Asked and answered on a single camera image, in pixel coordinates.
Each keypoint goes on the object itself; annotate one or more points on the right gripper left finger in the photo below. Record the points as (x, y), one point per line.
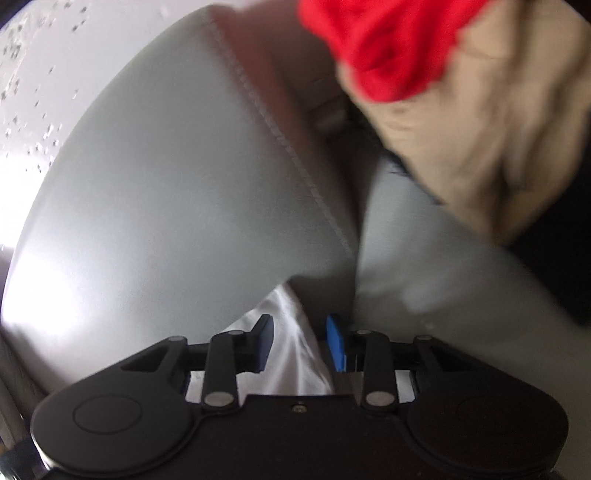
(229, 354)

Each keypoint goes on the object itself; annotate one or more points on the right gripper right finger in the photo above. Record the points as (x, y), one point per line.
(367, 352)

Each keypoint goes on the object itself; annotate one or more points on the white t-shirt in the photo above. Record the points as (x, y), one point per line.
(298, 365)

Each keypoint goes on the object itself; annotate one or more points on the grey sofa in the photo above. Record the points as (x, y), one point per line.
(190, 189)

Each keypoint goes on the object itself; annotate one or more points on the black folded garments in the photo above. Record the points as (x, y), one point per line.
(555, 249)

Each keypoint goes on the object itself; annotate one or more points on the beige folded garment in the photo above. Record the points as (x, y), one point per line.
(501, 135)

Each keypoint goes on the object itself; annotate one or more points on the red folded garment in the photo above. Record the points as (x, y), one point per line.
(394, 49)

